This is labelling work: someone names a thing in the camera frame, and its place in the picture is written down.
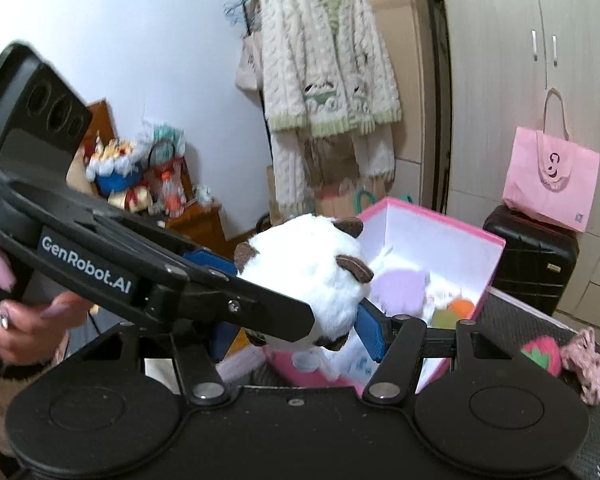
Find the purple plush toy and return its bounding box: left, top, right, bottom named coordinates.
left=368, top=269, right=429, bottom=318

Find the green plush ball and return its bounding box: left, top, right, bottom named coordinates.
left=430, top=309, right=462, bottom=330

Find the orange ball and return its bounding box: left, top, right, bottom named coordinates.
left=448, top=297, right=476, bottom=320

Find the white panda plush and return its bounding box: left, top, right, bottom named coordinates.
left=234, top=214, right=374, bottom=352

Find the pink strawberry plush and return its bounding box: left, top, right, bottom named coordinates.
left=520, top=336, right=562, bottom=377

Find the pink floral scrunchie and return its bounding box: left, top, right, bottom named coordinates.
left=560, top=327, right=600, bottom=405

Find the large blue tissue pack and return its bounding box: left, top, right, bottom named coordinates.
left=329, top=330, right=378, bottom=387

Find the left hand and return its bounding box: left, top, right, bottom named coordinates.
left=0, top=224, right=96, bottom=366

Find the wooden side cabinet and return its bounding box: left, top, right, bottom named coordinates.
left=67, top=100, right=230, bottom=257

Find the orange drink bottle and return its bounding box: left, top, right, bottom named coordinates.
left=160, top=171, right=186, bottom=218

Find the pink cardboard box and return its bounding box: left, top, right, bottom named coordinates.
left=233, top=198, right=505, bottom=390

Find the black dotted table mat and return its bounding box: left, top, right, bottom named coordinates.
left=414, top=286, right=600, bottom=480

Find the teal gift bag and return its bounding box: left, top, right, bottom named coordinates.
left=352, top=186, right=414, bottom=216

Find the brown paper bag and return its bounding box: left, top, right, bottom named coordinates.
left=265, top=129, right=382, bottom=221

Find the black suitcase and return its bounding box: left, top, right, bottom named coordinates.
left=483, top=205, right=580, bottom=315

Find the canvas tote bag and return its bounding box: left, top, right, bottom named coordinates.
left=235, top=8, right=263, bottom=91

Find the cream knitted cardigan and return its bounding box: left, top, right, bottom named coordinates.
left=261, top=0, right=402, bottom=217

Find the pink paper shopping bag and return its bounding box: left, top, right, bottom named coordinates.
left=502, top=86, right=600, bottom=234

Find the black clothes rack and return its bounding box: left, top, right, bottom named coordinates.
left=239, top=0, right=273, bottom=155

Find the beige wardrobe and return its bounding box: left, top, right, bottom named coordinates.
left=442, top=0, right=600, bottom=328

